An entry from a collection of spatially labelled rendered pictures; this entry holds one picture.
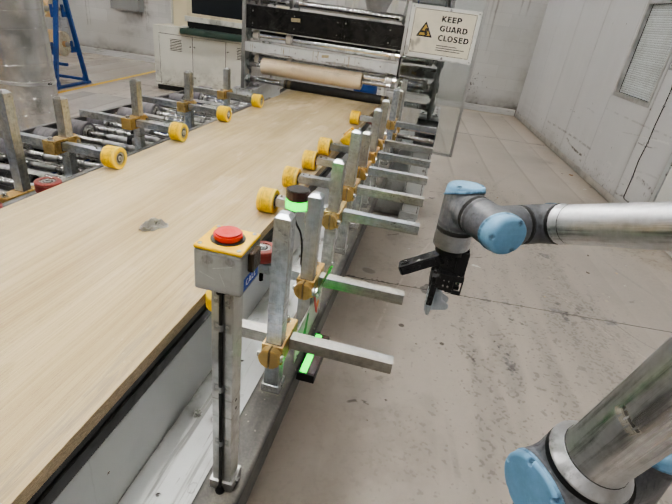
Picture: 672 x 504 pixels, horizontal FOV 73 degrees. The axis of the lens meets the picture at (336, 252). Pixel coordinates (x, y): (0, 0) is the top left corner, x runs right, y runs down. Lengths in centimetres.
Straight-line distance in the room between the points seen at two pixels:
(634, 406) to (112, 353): 88
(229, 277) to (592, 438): 63
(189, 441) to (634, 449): 86
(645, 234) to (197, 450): 99
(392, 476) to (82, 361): 129
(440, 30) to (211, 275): 308
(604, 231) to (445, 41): 271
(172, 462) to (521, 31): 980
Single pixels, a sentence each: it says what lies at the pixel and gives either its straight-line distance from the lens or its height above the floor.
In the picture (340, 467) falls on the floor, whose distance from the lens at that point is 191.
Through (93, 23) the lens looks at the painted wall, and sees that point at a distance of 1196.
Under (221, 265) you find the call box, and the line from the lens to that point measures 63.
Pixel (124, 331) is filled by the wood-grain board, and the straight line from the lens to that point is 102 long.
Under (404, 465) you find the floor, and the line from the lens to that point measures 197.
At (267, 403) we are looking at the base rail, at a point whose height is 70.
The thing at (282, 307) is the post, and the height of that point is 95.
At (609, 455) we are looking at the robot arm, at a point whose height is 96.
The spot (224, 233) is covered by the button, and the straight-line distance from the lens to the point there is 64.
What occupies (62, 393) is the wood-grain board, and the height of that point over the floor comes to 90.
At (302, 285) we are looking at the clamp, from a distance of 121.
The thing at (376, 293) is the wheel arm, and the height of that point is 85.
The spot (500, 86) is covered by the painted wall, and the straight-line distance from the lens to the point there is 1030.
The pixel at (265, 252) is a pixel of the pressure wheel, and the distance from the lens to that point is 127.
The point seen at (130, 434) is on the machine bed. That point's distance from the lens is 104.
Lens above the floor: 152
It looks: 28 degrees down
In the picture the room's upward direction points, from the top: 8 degrees clockwise
